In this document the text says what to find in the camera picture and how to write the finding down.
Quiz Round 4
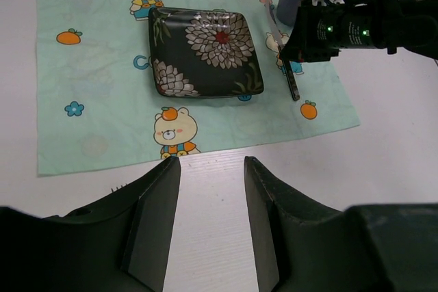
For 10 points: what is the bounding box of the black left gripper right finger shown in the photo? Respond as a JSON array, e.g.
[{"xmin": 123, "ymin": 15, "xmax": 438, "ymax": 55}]
[{"xmin": 244, "ymin": 157, "xmax": 437, "ymax": 291}]

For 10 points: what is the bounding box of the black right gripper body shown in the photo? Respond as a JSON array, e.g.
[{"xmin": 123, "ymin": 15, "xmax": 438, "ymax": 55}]
[{"xmin": 282, "ymin": 0, "xmax": 339, "ymax": 63}]

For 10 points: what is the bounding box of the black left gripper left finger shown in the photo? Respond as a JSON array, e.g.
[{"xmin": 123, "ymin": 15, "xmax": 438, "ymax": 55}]
[{"xmin": 1, "ymin": 157, "xmax": 181, "ymax": 291}]

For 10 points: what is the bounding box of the knife with patterned handle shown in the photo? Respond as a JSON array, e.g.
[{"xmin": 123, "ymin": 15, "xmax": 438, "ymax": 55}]
[{"xmin": 264, "ymin": 0, "xmax": 300, "ymax": 101}]

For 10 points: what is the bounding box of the black floral rectangular plate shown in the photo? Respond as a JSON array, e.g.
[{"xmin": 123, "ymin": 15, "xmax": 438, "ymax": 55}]
[{"xmin": 149, "ymin": 8, "xmax": 264, "ymax": 98}]

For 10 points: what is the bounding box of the green cartoon print cloth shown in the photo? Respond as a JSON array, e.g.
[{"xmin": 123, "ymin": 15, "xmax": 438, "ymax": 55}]
[{"xmin": 36, "ymin": 0, "xmax": 359, "ymax": 175}]

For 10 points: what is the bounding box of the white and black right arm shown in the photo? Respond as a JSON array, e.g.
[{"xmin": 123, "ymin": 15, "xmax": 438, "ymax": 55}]
[{"xmin": 279, "ymin": 0, "xmax": 437, "ymax": 63}]

